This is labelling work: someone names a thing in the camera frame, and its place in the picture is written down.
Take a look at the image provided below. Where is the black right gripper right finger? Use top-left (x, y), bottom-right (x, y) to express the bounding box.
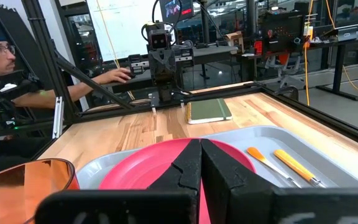
top-left (200, 138), bottom-right (358, 224)

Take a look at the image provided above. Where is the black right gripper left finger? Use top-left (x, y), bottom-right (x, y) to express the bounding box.
top-left (35, 138), bottom-right (203, 224)

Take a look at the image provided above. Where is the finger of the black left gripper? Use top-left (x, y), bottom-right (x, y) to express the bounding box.
top-left (162, 49), bottom-right (177, 85)
top-left (149, 49), bottom-right (164, 85)

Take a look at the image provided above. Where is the magenta plastic plate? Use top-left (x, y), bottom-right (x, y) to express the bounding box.
top-left (98, 138), bottom-right (257, 224)

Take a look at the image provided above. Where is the orange handled fork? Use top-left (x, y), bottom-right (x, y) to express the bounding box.
top-left (246, 146), bottom-right (302, 189)

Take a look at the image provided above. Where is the red translucent plastic cup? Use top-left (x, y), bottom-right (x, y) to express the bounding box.
top-left (0, 157), bottom-right (81, 224)

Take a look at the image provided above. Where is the grey plastic tray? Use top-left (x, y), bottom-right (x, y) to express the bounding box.
top-left (75, 125), bottom-right (358, 192)

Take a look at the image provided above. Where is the grey desk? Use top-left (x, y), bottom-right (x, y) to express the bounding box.
top-left (178, 45), bottom-right (239, 68)
top-left (103, 73), bottom-right (155, 95)

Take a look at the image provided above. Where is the person's hand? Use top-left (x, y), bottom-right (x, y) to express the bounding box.
top-left (102, 67), bottom-right (133, 85)

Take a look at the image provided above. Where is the large white display board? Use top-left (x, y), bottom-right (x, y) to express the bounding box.
top-left (86, 0), bottom-right (165, 63)

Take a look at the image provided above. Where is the small video monitor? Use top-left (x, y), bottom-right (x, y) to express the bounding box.
top-left (158, 0), bottom-right (196, 24)

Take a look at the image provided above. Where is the cardboard box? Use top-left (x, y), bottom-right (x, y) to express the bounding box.
top-left (225, 30), bottom-right (246, 54)

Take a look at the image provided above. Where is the grey office chair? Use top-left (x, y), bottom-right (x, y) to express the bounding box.
top-left (264, 52), bottom-right (301, 90)

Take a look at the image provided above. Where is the black device with green light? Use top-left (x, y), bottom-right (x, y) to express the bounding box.
top-left (0, 69), bottom-right (45, 132)

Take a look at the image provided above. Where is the black-legged work desk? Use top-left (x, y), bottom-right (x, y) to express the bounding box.
top-left (244, 30), bottom-right (358, 102)

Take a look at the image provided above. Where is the silver laptop stand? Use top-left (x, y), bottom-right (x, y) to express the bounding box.
top-left (323, 24), bottom-right (358, 43)

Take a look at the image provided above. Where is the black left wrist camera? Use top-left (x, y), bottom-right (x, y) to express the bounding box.
top-left (147, 29), bottom-right (173, 51)

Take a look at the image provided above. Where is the thin yellow hanging cord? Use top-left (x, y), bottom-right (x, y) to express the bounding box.
top-left (96, 0), bottom-right (137, 101)

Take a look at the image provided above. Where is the silver metal bracket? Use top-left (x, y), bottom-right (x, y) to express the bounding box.
top-left (52, 96), bottom-right (65, 139)

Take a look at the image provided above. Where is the black aluminium table frame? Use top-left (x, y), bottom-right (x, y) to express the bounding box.
top-left (0, 0), bottom-right (358, 154)

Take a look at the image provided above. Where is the orange hanging cable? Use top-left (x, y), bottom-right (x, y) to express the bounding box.
top-left (302, 0), bottom-right (316, 107)

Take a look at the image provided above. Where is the yellow floor cable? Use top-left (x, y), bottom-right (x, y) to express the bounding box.
top-left (324, 0), bottom-right (358, 100)

